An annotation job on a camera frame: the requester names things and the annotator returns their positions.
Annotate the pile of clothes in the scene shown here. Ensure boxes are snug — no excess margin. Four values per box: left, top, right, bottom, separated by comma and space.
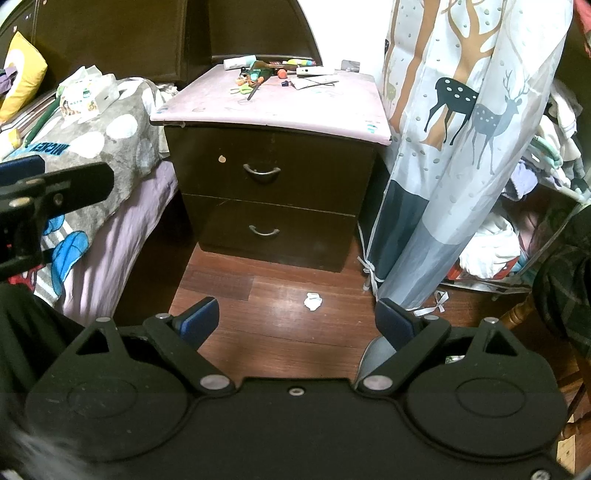
443, 78, 591, 282

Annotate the grey polka dot blanket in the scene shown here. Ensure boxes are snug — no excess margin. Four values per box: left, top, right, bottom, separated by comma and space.
0, 78, 164, 301

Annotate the green curved strip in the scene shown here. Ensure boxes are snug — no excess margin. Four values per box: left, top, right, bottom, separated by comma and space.
23, 97, 61, 144

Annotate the dark wooden drawer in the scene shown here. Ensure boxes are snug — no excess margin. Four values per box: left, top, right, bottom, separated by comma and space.
165, 124, 378, 217
182, 194, 358, 273

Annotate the dark wooden headboard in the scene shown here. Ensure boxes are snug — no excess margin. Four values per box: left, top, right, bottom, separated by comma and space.
0, 0, 324, 88

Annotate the deer print wardrobe cover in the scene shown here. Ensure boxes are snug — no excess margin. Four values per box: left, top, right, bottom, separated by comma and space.
358, 0, 573, 315

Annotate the dark plaid cloth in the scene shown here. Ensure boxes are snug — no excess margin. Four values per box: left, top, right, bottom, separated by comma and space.
532, 244, 591, 356

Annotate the dark wooden nightstand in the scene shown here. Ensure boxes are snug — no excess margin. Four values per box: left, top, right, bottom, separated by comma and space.
150, 64, 393, 274

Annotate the yellow pillow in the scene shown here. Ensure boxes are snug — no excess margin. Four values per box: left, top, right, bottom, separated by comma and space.
0, 31, 48, 124

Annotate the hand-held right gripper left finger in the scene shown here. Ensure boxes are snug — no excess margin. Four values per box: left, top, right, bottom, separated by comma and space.
69, 296, 236, 397

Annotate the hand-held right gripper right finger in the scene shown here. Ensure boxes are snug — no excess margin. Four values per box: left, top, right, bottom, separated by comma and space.
356, 299, 525, 397

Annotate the wooden chair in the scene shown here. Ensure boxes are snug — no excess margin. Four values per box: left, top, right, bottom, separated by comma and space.
501, 295, 591, 462

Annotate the white bottle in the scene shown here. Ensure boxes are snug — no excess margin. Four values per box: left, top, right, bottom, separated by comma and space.
223, 54, 258, 71

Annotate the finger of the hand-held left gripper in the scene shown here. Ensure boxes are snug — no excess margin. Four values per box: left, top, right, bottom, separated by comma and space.
0, 155, 45, 186
0, 162, 115, 282

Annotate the pink bed sheet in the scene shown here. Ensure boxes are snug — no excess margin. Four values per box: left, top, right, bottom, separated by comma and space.
60, 161, 181, 319

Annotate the white printed tissue pack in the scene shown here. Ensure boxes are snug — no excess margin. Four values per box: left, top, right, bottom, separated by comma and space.
56, 66, 120, 123

